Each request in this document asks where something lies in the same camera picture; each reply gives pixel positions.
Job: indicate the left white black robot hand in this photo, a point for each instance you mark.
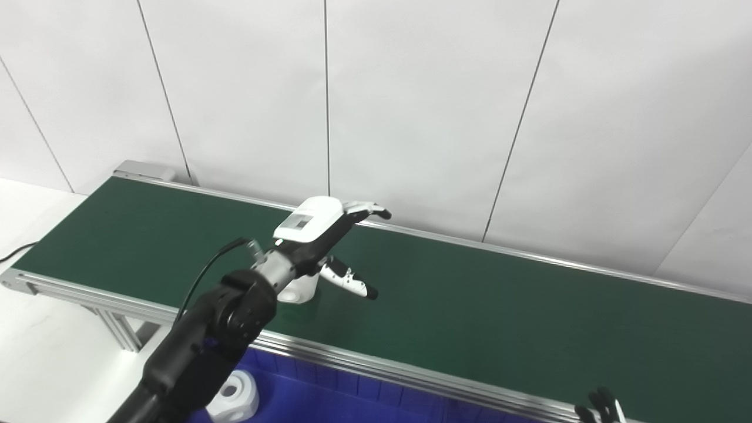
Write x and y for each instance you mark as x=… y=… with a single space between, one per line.
x=311 y=220

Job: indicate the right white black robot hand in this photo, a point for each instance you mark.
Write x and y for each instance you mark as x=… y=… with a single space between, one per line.
x=602 y=408

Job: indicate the white round plastic part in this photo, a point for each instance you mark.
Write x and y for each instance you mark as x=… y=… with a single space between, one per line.
x=299 y=289
x=235 y=399

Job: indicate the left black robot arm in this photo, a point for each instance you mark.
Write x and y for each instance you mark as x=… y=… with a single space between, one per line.
x=217 y=335

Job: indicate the green conveyor belt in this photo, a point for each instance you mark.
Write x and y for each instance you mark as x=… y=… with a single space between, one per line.
x=352 y=359
x=499 y=317

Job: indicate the grey conveyor end housing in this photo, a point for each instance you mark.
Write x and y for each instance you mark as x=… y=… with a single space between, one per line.
x=144 y=170

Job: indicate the blue bin with white parts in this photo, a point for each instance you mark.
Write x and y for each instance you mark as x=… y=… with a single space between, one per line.
x=352 y=399

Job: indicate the aluminium conveyor leg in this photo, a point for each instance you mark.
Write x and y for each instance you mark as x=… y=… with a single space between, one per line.
x=120 y=329

